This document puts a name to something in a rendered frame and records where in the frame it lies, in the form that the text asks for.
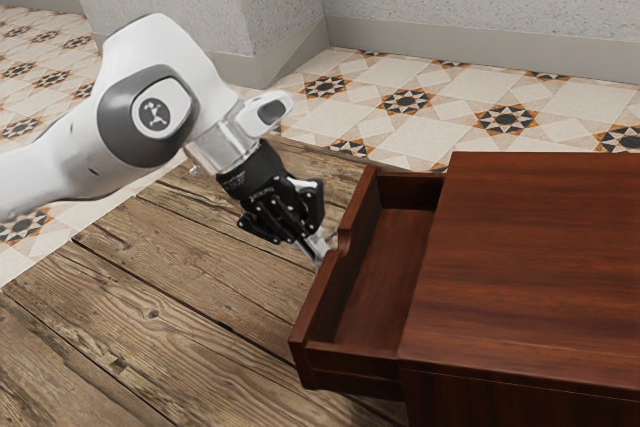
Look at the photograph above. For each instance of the brown wooden drawer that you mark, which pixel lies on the brown wooden drawer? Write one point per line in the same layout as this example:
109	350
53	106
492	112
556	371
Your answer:
370	267

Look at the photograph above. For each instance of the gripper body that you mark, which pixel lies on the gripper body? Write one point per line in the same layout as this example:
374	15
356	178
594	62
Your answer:
255	177

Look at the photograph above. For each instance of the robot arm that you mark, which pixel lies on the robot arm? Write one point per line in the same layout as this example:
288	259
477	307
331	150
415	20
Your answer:
125	147

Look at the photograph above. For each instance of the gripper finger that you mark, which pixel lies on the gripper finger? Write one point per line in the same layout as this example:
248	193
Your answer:
272	224
311	202

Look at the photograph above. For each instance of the brown wooden cabinet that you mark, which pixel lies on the brown wooden cabinet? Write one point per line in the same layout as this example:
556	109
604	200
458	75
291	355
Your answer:
525	267

